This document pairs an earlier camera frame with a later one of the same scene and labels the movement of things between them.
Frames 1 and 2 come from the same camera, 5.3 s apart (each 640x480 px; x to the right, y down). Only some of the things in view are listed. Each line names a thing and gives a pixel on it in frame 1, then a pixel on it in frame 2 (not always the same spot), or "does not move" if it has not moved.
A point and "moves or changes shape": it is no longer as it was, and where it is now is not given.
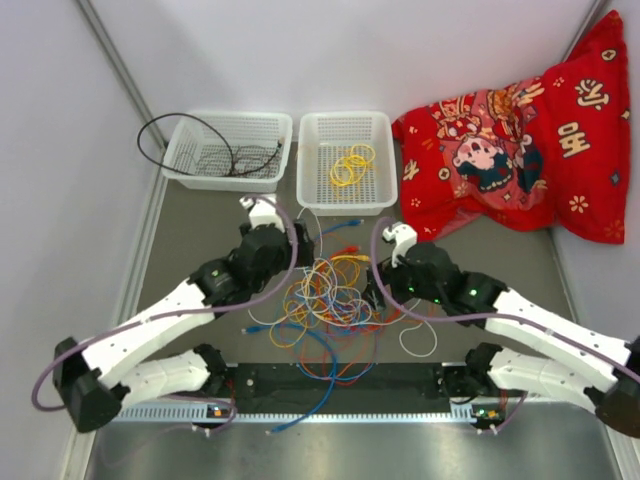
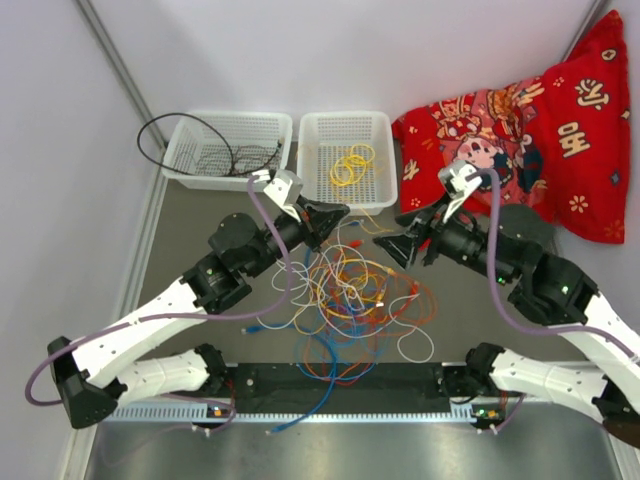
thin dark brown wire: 254,168 does not move
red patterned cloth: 550,150 does not move
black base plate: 350,381 does not move
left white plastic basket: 235,151 does not move
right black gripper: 373,293 → 433,228
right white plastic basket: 346,162 does not move
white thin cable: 373,323 → 335,251
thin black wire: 205,156 moves or changes shape
